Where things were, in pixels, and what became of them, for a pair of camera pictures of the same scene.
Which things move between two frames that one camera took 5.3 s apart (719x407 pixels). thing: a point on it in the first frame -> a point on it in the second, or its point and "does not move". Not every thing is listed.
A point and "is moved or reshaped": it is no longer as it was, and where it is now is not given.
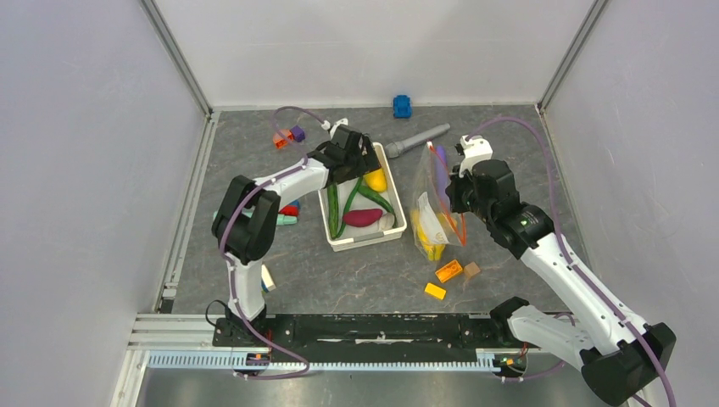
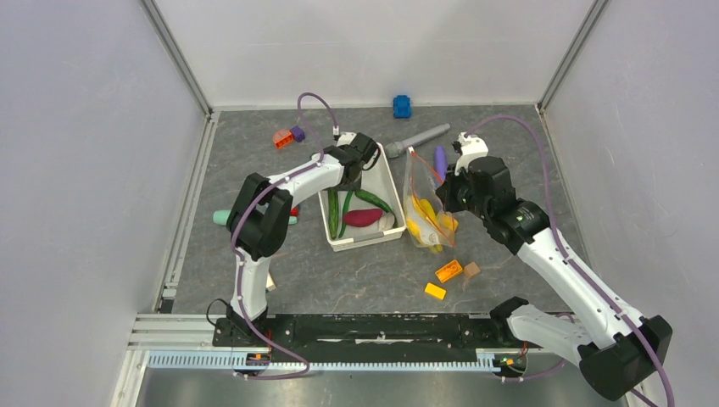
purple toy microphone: [443, 176] does not move
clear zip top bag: [435, 221] is moved or reshaped
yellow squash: [376, 180] -> [450, 222]
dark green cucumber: [333, 209] does not move
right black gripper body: [462, 197] does not move
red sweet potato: [362, 218] does not move
